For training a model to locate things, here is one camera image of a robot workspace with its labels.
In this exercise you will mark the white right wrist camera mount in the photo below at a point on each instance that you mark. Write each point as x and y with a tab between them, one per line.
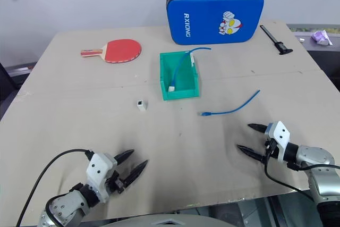
280	134

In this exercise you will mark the purple white crumpled wrapper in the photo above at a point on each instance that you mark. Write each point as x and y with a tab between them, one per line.
320	37

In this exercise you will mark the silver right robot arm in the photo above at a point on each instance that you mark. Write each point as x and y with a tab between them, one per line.
318	168

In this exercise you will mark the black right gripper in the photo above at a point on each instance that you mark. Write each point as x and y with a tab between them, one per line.
270	149

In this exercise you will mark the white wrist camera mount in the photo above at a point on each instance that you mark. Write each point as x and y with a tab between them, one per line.
98	169
280	134

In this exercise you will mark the dark grey bench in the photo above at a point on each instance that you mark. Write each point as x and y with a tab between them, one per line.
12	78

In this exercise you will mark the small white adapter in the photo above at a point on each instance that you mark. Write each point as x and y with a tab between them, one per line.
141	107

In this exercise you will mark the black plastic caliper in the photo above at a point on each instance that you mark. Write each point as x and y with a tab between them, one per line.
277	43

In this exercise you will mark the green plastic bin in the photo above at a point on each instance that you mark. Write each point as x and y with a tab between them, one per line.
180	92

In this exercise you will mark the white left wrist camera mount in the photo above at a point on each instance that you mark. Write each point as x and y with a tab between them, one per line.
98	169

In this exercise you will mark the dark side table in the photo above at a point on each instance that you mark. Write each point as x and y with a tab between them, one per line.
328	62

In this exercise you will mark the red table tennis paddle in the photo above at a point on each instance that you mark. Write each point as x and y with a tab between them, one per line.
122	51

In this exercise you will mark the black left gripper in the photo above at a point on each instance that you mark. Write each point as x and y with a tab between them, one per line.
116	183

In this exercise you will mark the blue padded RXIONG target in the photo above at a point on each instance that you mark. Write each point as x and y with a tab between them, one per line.
204	17

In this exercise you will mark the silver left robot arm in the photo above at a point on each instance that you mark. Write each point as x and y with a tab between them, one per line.
65	207

